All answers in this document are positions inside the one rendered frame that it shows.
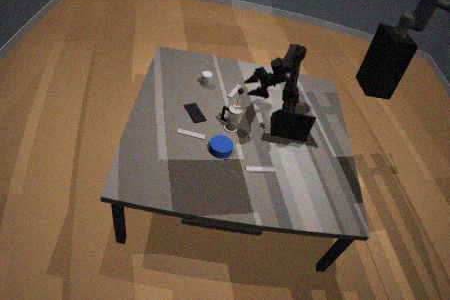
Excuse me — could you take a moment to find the french press coffee maker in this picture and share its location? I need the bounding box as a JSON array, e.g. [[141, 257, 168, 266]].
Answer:
[[220, 88, 244, 133]]

